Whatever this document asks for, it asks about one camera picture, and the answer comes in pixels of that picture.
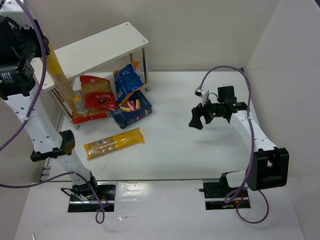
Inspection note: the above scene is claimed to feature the yellow spaghetti pack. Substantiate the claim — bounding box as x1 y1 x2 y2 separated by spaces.
83 127 145 161
46 43 79 110

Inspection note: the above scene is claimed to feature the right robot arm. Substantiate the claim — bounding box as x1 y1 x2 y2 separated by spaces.
189 86 289 191

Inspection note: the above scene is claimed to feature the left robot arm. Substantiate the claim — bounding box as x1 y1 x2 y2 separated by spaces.
0 16 97 200

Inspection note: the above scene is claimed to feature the white shelf with metal legs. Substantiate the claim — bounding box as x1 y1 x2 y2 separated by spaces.
32 21 151 130

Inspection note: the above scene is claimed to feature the blue orange pasta bag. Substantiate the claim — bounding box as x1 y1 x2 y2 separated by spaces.
113 61 146 107

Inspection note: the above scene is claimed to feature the blue Barilla rigatoni box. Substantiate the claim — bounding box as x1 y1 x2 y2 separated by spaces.
111 90 153 129

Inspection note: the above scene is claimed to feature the red macaroni bag upper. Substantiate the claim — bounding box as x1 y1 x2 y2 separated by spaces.
79 75 117 111

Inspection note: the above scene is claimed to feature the red macaroni bag with label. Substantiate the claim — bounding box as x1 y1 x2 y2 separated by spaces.
70 90 108 125

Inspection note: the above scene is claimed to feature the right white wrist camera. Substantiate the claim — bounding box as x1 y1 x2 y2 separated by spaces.
194 86 209 106

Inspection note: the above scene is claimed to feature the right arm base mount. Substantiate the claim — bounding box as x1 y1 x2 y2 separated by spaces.
198 179 251 211

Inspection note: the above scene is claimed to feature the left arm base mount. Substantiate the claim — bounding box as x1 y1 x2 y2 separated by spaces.
60 181 116 213

